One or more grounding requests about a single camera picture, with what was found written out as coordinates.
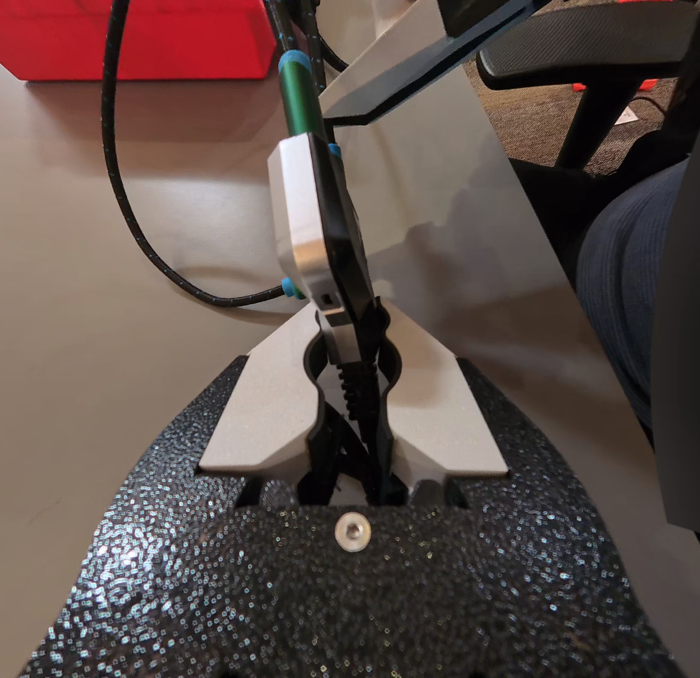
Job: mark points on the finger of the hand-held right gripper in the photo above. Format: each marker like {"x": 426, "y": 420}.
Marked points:
{"x": 391, "y": 6}
{"x": 394, "y": 60}

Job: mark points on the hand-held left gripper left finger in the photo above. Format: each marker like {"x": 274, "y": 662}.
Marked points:
{"x": 262, "y": 410}

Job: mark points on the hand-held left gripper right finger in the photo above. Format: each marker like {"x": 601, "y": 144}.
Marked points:
{"x": 443, "y": 415}

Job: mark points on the black silver HDMI switch box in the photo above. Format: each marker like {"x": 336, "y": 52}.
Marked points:
{"x": 301, "y": 208}

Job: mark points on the red plastic bin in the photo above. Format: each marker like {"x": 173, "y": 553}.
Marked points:
{"x": 191, "y": 33}

